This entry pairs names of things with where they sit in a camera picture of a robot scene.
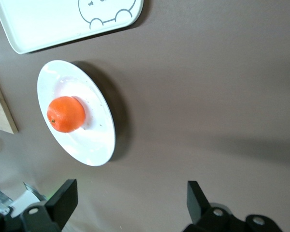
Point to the cream tray with bear print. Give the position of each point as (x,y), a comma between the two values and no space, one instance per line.
(43,21)

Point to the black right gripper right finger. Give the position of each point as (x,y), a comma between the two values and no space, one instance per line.
(198,210)

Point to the wooden cutting board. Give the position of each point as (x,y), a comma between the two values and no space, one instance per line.
(0,108)

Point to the orange fruit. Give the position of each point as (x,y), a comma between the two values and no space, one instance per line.
(66,114)

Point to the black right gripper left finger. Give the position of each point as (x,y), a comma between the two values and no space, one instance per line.
(55,207)

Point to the white round plate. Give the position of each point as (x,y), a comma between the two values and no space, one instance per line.
(96,135)

